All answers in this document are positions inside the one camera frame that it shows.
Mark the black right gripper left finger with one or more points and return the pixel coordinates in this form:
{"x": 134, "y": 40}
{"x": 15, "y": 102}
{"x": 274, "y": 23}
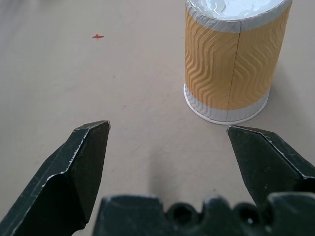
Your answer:
{"x": 64, "y": 186}

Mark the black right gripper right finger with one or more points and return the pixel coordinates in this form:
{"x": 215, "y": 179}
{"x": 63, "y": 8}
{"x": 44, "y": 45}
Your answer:
{"x": 265, "y": 167}

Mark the red cross mark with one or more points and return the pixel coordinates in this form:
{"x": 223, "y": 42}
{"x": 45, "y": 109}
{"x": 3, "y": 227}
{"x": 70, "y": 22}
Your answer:
{"x": 98, "y": 37}

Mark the orange ribbed paper cup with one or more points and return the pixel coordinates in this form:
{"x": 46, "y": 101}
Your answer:
{"x": 231, "y": 64}

